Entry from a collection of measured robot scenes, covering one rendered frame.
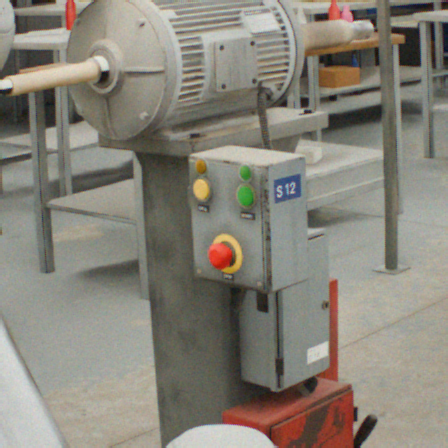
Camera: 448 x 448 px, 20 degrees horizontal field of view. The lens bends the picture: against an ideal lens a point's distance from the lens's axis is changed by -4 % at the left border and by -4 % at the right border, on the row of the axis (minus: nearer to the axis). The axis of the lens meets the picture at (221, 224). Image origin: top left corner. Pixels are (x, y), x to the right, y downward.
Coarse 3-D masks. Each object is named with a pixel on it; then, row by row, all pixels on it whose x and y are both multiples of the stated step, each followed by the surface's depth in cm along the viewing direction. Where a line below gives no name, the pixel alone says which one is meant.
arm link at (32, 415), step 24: (0, 312) 124; (0, 336) 121; (0, 360) 119; (0, 384) 118; (24, 384) 120; (0, 408) 117; (24, 408) 118; (48, 408) 122; (0, 432) 117; (24, 432) 117; (48, 432) 119
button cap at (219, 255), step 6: (210, 246) 198; (216, 246) 197; (222, 246) 196; (210, 252) 197; (216, 252) 197; (222, 252) 196; (228, 252) 196; (210, 258) 198; (216, 258) 197; (222, 258) 196; (228, 258) 196; (216, 264) 197; (222, 264) 197; (228, 264) 197
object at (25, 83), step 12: (36, 72) 200; (48, 72) 201; (60, 72) 202; (72, 72) 204; (84, 72) 206; (96, 72) 208; (12, 84) 195; (24, 84) 197; (36, 84) 199; (48, 84) 201; (60, 84) 203
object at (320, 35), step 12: (300, 24) 247; (312, 24) 248; (324, 24) 250; (336, 24) 252; (348, 24) 255; (312, 36) 246; (324, 36) 248; (336, 36) 251; (348, 36) 254; (312, 48) 248; (324, 48) 252
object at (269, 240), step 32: (192, 160) 200; (224, 160) 196; (256, 160) 194; (288, 160) 194; (192, 192) 201; (224, 192) 197; (256, 192) 192; (288, 192) 195; (192, 224) 203; (224, 224) 198; (256, 224) 194; (288, 224) 196; (256, 256) 195; (288, 256) 197; (256, 288) 196
